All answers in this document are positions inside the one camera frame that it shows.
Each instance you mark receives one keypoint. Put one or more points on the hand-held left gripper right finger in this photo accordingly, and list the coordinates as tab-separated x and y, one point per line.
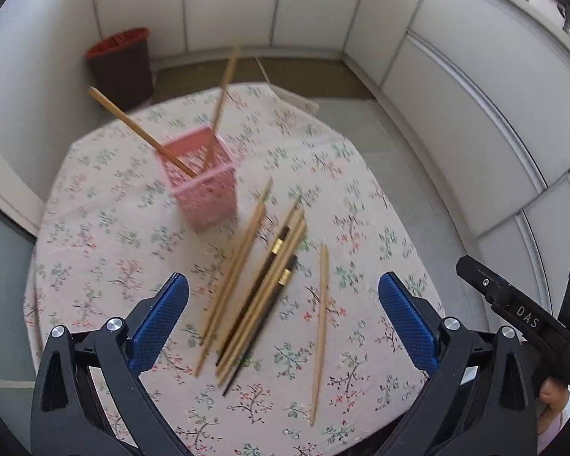
408	327

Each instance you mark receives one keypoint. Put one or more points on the pink perforated chopstick holder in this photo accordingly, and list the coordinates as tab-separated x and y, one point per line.
209	199

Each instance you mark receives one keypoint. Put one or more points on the wooden chopstick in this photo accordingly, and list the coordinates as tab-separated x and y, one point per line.
266	304
223	104
261	275
137	128
240	275
319	332
230	289
240	256

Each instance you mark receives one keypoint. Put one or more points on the floral tablecloth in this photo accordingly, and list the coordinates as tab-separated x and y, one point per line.
123	247

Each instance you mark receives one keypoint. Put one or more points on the dark chopstick with gold band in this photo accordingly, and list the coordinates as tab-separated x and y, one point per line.
266	316
270	259

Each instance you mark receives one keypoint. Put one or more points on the person's right hand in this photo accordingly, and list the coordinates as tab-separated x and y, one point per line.
552	396

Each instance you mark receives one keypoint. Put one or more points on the brown trash bin red rim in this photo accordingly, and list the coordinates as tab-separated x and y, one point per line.
123	76

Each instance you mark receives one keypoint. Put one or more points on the person's right forearm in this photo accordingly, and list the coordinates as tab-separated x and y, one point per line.
550	437

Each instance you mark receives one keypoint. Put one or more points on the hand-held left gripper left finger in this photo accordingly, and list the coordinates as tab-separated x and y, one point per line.
161	323

